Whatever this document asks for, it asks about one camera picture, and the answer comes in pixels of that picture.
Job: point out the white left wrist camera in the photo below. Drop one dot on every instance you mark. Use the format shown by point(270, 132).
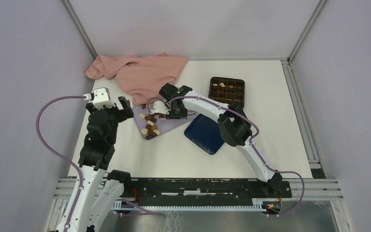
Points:
point(100, 98)

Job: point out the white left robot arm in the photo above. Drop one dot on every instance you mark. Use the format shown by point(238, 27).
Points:
point(86, 212)

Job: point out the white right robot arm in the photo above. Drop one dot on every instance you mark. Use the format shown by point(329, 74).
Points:
point(235, 128)

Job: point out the pink cloth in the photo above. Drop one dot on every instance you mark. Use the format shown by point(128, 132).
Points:
point(140, 77)

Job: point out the dark blue chocolate box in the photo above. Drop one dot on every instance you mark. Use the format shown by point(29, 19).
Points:
point(225, 94)

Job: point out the dark blue box lid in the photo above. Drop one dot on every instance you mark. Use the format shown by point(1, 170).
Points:
point(205, 133)

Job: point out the pink handled metal tongs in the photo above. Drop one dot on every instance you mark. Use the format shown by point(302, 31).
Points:
point(160, 115)

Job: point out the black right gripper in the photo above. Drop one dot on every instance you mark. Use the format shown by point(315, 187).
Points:
point(183, 115)

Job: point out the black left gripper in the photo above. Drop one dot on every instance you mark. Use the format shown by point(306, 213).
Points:
point(123, 114)

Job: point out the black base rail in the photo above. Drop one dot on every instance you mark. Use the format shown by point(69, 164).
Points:
point(185, 192)

